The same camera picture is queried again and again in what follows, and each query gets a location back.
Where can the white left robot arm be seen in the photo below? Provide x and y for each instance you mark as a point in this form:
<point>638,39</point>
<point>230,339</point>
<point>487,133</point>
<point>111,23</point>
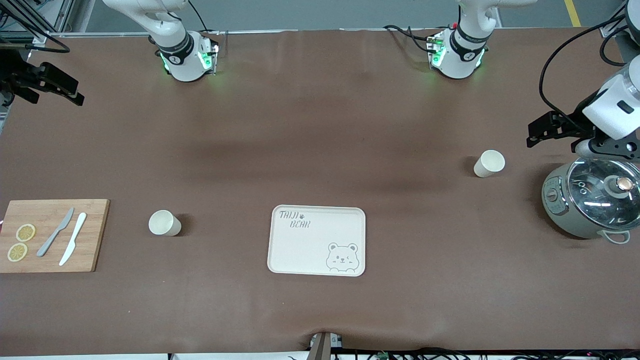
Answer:
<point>475,15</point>

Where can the grey-green electric pot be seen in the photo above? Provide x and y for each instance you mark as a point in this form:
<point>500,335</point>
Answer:
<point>560,215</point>

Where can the wooden cutting board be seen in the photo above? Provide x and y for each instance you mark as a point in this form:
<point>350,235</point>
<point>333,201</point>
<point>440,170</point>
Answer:
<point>50,265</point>

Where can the metal camera stand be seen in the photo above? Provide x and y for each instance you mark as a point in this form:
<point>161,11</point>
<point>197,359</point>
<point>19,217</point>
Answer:
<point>320,347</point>

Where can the white IKEA cup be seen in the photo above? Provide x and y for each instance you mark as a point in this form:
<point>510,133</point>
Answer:
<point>164,223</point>
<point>489,163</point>

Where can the cream bear print tray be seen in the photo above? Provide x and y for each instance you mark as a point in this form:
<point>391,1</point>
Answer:
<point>310,250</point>

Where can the grey plastic knife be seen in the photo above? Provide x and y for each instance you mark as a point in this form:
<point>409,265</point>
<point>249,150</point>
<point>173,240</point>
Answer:
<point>52,237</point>

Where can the aluminium frame rail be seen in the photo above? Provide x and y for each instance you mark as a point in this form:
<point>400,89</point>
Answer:
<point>40,39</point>
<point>604,32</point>

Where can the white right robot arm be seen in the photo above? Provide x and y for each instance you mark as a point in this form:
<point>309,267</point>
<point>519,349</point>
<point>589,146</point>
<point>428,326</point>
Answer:
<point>150,15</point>

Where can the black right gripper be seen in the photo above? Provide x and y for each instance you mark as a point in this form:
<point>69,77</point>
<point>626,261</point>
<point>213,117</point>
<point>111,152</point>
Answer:
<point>20,78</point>

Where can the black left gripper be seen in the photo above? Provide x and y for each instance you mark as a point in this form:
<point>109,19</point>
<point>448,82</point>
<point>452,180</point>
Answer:
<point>571,125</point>

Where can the glass pot lid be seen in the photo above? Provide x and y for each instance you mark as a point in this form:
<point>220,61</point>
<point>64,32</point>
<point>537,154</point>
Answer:
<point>590,200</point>

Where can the yellow lemon slice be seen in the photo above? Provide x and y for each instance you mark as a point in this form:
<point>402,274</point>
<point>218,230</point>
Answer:
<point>25,232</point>
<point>17,252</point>

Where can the white plastic knife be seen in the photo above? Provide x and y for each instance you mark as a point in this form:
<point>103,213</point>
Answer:
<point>73,237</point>

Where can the brown table mat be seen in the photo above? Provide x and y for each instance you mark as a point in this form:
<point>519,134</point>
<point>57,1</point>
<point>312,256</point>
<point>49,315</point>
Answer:
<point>320,125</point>

